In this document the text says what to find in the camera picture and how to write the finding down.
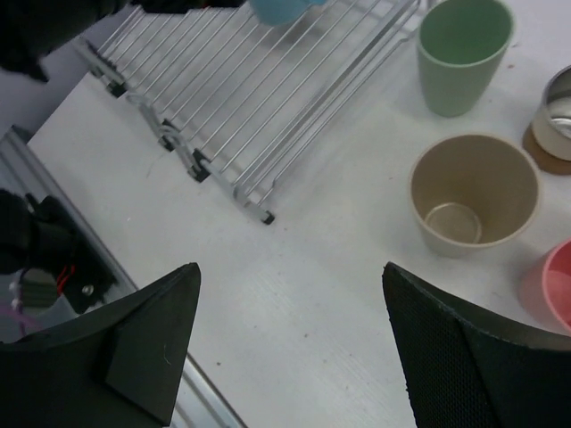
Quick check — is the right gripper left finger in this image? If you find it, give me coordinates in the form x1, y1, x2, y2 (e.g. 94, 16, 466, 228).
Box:
1, 263, 201, 427

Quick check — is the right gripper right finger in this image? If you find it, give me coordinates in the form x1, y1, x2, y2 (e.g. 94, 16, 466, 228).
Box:
382, 262, 570, 427

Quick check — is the pink cup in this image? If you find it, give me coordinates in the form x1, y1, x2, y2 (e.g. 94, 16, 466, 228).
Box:
518, 240, 570, 335

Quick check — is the beige tumbler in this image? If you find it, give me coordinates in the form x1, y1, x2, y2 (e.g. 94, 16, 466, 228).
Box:
408, 134, 542, 258

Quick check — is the light green tumbler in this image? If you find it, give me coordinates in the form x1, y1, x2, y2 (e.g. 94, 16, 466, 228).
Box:
417, 0, 515, 118

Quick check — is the light blue mug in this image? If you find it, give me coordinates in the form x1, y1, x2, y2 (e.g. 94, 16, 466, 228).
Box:
248, 0, 327, 27

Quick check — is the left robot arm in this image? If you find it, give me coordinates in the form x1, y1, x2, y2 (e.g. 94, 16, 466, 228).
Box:
1, 0, 243, 83

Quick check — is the aluminium mounting rail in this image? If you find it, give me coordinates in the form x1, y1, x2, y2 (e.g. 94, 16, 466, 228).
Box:
1, 128, 243, 427

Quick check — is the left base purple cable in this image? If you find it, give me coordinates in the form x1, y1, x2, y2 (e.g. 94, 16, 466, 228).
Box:
0, 302, 41, 342

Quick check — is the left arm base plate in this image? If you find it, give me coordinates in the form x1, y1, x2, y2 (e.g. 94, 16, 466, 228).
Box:
1, 189, 116, 314

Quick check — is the metal wire dish rack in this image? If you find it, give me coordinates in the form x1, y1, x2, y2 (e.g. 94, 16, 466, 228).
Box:
74, 1, 430, 224

